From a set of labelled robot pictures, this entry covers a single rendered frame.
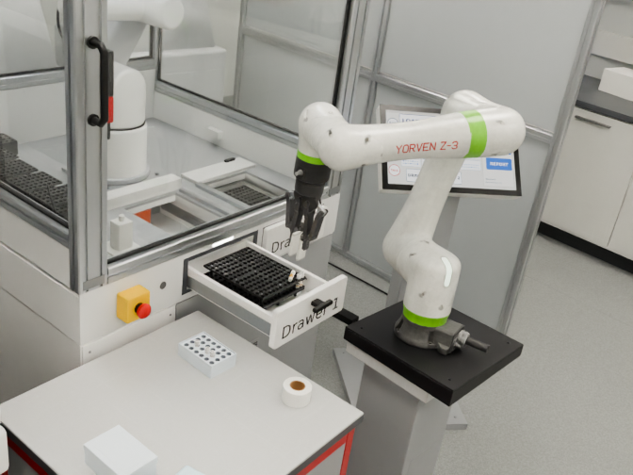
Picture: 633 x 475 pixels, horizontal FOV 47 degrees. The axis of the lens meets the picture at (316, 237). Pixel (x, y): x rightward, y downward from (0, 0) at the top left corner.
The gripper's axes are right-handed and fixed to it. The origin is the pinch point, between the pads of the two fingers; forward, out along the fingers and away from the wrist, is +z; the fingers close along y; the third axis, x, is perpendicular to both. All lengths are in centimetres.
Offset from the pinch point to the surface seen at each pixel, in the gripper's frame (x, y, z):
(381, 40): 163, -96, -12
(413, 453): 13, 44, 51
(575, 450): 113, 67, 98
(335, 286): 4.5, 11.4, 8.1
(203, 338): -27.2, -4.0, 20.9
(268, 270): -2.2, -6.8, 10.8
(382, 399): 9.9, 31.2, 37.3
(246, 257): -1.6, -16.2, 11.8
